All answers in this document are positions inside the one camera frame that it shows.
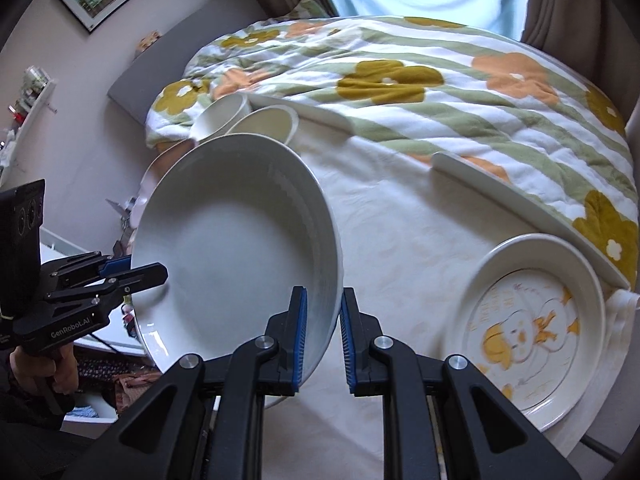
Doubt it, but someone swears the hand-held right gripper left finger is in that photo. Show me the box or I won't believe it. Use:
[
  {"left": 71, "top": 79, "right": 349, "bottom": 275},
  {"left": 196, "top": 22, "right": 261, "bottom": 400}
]
[{"left": 65, "top": 286, "right": 307, "bottom": 480}]

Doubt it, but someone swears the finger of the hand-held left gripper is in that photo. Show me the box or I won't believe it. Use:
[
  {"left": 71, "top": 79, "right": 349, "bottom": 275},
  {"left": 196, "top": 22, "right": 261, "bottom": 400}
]
[
  {"left": 42, "top": 252, "right": 133, "bottom": 277},
  {"left": 50, "top": 262, "right": 169, "bottom": 307}
]

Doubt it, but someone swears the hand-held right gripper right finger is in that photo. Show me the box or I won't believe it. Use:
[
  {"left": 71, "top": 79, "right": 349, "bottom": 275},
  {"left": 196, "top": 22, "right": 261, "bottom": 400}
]
[{"left": 340, "top": 287, "right": 583, "bottom": 480}]

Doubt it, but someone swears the large white shallow bowl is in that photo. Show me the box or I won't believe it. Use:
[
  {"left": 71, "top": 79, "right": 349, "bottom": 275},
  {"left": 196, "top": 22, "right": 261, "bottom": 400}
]
[{"left": 131, "top": 132, "right": 344, "bottom": 397}]

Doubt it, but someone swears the small white bowl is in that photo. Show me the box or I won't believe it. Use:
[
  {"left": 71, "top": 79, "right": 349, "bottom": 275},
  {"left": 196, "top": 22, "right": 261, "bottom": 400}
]
[
  {"left": 227, "top": 106, "right": 300, "bottom": 147},
  {"left": 189, "top": 92, "right": 252, "bottom": 142}
]

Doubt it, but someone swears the chick print white plate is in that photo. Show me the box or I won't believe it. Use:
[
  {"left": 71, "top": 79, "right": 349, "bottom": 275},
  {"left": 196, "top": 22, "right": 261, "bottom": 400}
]
[{"left": 459, "top": 233, "right": 607, "bottom": 432}]

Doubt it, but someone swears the person's left forearm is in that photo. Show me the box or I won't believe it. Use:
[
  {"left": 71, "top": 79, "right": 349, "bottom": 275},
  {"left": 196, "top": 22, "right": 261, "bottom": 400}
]
[{"left": 0, "top": 360, "right": 118, "bottom": 480}]

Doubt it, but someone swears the person's left hand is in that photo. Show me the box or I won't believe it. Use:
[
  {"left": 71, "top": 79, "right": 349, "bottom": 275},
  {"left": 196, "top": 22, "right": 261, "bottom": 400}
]
[{"left": 9, "top": 346, "right": 79, "bottom": 412}]

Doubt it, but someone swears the cream floral tablecloth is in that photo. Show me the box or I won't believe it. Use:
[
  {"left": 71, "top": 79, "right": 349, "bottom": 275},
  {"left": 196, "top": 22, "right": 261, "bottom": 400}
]
[{"left": 260, "top": 127, "right": 640, "bottom": 463}]

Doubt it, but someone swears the grey cushion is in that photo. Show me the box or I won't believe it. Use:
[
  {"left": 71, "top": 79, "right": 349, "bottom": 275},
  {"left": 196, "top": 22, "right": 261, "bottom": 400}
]
[{"left": 106, "top": 0, "right": 273, "bottom": 127}]

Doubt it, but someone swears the small beige figure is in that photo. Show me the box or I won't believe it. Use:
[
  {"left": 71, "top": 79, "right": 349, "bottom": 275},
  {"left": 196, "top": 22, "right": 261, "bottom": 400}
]
[{"left": 136, "top": 30, "right": 164, "bottom": 55}]

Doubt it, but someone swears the flower print striped quilt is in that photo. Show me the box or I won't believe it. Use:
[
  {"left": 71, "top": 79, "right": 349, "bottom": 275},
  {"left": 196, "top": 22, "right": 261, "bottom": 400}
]
[{"left": 145, "top": 15, "right": 640, "bottom": 292}]

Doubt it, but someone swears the brown curtain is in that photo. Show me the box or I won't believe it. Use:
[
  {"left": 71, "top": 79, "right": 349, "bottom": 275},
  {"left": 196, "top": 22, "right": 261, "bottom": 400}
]
[{"left": 520, "top": 0, "right": 640, "bottom": 126}]

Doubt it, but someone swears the white wall shelf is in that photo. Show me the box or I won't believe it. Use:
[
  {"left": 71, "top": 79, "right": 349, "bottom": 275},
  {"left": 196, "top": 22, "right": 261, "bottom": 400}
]
[{"left": 0, "top": 64, "right": 57, "bottom": 188}]

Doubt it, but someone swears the black cable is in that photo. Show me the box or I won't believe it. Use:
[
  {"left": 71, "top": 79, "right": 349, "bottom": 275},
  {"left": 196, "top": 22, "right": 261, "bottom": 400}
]
[{"left": 582, "top": 434, "right": 632, "bottom": 463}]

